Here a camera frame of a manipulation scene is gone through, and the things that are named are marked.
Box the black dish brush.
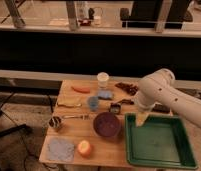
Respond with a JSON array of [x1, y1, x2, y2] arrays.
[[109, 99, 134, 114]]

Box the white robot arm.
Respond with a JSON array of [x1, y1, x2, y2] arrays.
[[135, 68, 201, 128]]

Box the purple bowl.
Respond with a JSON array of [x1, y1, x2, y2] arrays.
[[93, 112, 122, 138]]

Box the black rectangular block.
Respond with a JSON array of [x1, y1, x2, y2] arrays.
[[153, 104, 170, 113]]

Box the brown dried food pile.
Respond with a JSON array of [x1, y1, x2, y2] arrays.
[[116, 82, 138, 96]]

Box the green plastic tray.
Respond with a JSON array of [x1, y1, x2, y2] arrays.
[[125, 114, 198, 170]]

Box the blue sponge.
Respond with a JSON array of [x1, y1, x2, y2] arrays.
[[98, 90, 113, 100]]

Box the blue cup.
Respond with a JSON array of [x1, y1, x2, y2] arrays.
[[87, 96, 99, 111]]

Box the white plastic cup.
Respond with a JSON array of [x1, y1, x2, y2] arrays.
[[97, 72, 109, 89]]

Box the orange carrot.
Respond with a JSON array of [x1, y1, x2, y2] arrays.
[[71, 86, 90, 94]]

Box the orange fruit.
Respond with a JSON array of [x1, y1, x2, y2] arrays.
[[77, 140, 92, 157]]

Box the yellow banana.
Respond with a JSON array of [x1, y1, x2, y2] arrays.
[[57, 98, 81, 108]]

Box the metal spoon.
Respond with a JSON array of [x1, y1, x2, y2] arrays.
[[62, 114, 89, 120]]

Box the small dark tin can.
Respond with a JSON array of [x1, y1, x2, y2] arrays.
[[49, 116, 62, 132]]

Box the blue grey cloth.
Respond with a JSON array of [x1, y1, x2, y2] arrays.
[[46, 138, 75, 162]]

